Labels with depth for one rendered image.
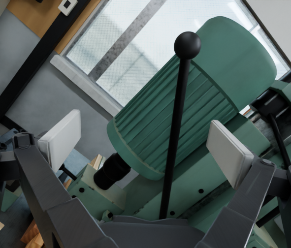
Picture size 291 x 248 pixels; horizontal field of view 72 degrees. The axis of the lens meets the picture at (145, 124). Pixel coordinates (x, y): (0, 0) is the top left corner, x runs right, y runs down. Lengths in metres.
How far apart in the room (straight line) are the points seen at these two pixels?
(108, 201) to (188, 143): 0.25
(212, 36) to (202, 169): 0.25
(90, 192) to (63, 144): 0.35
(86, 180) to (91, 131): 1.45
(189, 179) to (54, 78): 1.62
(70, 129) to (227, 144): 0.13
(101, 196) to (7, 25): 1.71
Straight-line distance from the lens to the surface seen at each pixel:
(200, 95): 0.36
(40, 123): 2.07
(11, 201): 0.56
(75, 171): 0.78
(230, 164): 0.17
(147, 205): 0.47
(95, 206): 0.54
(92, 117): 1.88
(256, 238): 0.40
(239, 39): 0.37
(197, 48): 0.27
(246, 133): 0.42
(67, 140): 0.18
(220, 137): 0.18
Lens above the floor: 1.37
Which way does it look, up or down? 15 degrees down
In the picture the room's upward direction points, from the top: 46 degrees clockwise
